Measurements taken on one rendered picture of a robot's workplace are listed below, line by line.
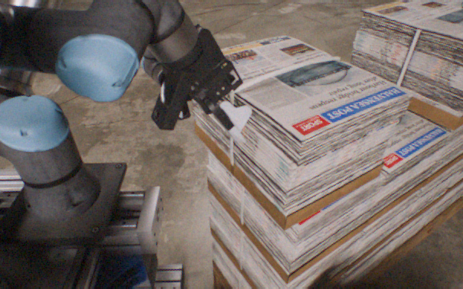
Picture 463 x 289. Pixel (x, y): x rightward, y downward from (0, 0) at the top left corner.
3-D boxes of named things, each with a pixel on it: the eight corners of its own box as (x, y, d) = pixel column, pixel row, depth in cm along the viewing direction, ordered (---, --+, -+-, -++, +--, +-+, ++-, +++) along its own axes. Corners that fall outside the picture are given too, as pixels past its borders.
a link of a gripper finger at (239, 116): (268, 128, 58) (237, 89, 55) (245, 150, 57) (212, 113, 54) (262, 125, 61) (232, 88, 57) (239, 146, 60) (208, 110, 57)
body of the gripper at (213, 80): (246, 86, 56) (216, 32, 47) (210, 119, 55) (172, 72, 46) (222, 69, 61) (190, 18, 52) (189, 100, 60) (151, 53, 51)
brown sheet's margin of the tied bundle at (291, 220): (238, 182, 73) (239, 168, 70) (328, 141, 85) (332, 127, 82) (284, 232, 63) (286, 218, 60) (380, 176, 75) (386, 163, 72)
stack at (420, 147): (211, 284, 140) (201, 133, 89) (379, 179, 191) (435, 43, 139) (268, 373, 115) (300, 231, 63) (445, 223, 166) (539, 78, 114)
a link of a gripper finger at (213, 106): (237, 126, 55) (203, 88, 51) (230, 132, 54) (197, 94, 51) (229, 122, 59) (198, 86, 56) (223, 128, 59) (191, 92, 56)
